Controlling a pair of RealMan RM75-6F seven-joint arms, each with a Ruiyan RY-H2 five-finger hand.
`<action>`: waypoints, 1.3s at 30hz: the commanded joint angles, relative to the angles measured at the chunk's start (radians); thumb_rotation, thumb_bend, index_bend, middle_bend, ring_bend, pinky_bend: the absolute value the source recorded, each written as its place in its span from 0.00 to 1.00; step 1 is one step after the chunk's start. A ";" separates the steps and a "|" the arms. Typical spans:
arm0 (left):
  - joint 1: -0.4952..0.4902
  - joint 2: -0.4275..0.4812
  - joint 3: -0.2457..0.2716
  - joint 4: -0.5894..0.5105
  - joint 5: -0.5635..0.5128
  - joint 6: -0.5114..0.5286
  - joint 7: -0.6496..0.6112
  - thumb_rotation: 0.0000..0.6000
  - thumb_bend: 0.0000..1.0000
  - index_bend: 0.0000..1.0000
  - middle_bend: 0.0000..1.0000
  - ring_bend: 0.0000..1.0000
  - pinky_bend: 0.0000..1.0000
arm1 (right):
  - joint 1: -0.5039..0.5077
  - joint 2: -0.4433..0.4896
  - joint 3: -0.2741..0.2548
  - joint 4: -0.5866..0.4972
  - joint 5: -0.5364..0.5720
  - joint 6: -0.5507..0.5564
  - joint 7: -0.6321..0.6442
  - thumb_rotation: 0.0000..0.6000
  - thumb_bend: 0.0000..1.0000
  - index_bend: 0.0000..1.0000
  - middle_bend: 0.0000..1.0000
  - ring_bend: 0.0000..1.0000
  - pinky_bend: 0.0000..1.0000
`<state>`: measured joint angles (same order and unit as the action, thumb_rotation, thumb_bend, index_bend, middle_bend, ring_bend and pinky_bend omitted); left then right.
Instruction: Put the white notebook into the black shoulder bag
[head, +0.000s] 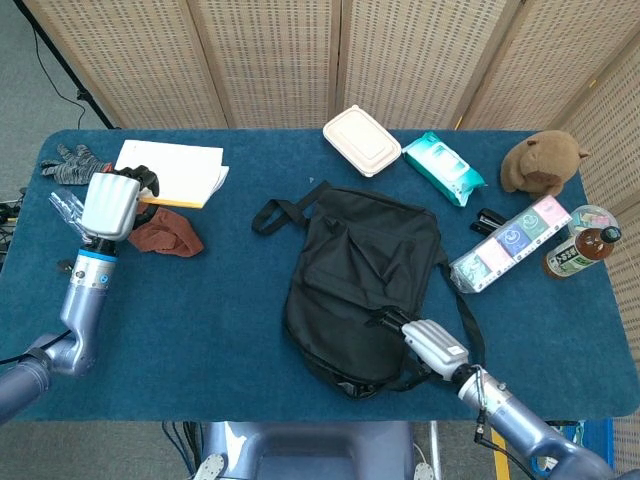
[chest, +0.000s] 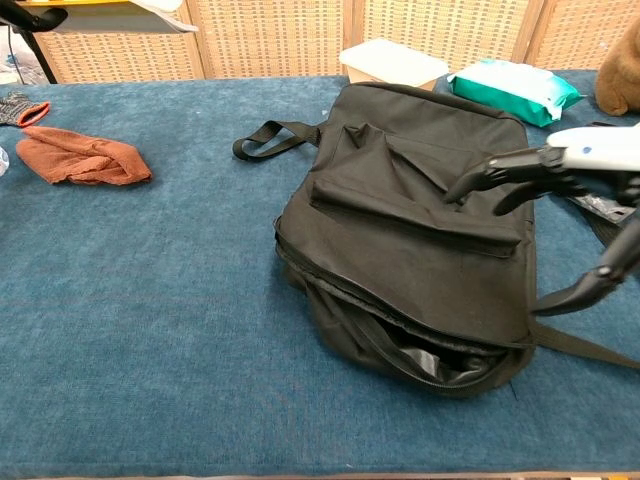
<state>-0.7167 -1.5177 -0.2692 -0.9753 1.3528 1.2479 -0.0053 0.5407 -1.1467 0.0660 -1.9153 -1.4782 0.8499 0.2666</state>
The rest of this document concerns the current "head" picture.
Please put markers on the wrapped tissue packs bundle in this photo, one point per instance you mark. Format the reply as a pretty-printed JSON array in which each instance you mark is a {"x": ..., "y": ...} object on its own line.
[{"x": 510, "y": 245}]

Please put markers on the yellow spine notebook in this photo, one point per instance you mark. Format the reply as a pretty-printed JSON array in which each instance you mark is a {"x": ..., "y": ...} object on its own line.
[{"x": 185, "y": 167}]

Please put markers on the blue table mat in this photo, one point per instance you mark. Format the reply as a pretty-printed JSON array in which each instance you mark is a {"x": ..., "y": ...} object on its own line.
[{"x": 200, "y": 340}]

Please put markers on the clear round plastic container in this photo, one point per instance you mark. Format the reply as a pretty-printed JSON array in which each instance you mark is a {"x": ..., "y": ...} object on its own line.
[{"x": 595, "y": 217}]

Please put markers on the grey knit work glove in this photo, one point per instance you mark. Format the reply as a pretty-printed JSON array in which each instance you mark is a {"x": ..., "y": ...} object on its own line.
[{"x": 72, "y": 167}]

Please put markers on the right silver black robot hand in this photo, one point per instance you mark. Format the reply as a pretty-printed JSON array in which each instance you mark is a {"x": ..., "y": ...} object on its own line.
[{"x": 435, "y": 347}]

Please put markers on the brown tea bottle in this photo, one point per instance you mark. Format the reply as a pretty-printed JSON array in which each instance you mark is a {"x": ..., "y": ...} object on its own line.
[{"x": 580, "y": 252}]

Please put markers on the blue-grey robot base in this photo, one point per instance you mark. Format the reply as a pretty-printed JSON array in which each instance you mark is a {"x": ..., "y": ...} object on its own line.
[{"x": 310, "y": 450}]

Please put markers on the beige lidded lunch box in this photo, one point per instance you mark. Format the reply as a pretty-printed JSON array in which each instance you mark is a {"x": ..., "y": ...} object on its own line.
[{"x": 361, "y": 140}]

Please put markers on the rust brown cloth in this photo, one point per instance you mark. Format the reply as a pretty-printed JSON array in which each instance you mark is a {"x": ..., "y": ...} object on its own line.
[{"x": 167, "y": 235}]

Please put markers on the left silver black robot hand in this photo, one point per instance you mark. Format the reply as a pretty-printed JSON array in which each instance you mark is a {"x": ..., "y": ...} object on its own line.
[{"x": 107, "y": 205}]

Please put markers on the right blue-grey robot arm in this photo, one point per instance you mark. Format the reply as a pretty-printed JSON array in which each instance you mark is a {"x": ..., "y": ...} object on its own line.
[{"x": 525, "y": 425}]

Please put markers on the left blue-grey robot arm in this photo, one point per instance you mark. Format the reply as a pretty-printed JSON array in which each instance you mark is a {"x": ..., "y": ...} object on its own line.
[{"x": 80, "y": 310}]

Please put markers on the brown capybara plush toy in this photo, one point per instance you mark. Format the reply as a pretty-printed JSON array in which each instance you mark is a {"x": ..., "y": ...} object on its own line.
[{"x": 542, "y": 160}]

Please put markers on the black stapler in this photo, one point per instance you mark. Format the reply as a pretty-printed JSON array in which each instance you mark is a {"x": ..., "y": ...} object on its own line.
[{"x": 487, "y": 220}]

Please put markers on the teal wet wipes pack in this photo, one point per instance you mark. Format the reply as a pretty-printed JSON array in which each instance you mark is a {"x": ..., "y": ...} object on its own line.
[{"x": 442, "y": 167}]

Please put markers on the black backpack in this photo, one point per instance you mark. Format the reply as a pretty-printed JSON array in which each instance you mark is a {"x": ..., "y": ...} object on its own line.
[{"x": 345, "y": 270}]

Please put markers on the clear plastic bag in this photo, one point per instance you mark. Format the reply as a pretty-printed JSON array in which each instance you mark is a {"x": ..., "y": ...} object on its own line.
[{"x": 67, "y": 207}]

